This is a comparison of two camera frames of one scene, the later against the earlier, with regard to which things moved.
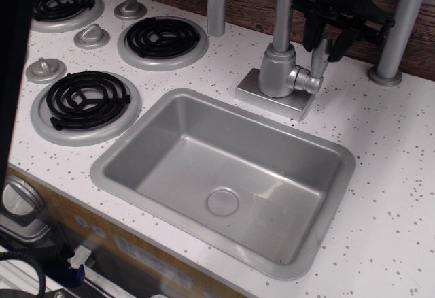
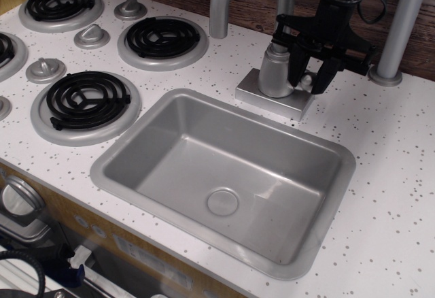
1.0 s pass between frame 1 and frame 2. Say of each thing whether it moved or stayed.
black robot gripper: moved
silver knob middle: stayed
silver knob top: stayed
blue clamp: stayed
